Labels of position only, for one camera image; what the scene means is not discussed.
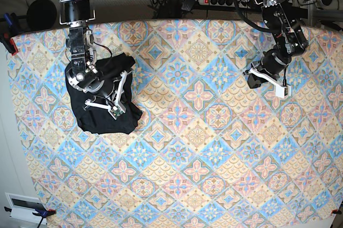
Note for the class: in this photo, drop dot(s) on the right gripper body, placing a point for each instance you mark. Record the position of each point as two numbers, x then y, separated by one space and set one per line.
105 88

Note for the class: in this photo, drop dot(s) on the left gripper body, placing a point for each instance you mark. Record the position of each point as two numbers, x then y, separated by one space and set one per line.
273 62

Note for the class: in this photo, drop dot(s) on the black t-shirt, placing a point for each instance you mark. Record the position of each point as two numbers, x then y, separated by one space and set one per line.
96 120

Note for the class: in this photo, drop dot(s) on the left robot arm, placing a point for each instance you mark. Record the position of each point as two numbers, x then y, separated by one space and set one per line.
280 21

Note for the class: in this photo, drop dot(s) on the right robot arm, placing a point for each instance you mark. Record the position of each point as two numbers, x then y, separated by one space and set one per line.
77 46

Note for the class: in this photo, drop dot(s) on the white power strip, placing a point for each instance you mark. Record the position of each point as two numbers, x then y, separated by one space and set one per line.
220 4

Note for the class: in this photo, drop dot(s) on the patterned tablecloth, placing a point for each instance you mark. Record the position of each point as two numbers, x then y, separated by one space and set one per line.
208 150

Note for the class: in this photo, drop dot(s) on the blue orange clamp upper left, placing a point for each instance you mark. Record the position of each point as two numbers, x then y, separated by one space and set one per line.
13 30

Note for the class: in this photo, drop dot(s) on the blue orange clamp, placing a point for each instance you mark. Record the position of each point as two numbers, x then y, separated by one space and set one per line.
40 212
13 30

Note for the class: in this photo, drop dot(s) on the blue orange clamp lower left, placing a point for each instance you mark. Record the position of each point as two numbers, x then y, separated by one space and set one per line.
40 212

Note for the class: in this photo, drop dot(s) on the white floor vent box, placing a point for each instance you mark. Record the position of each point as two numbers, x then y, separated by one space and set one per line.
23 207

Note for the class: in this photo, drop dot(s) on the orange clamp lower right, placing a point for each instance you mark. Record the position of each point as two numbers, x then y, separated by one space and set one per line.
336 212

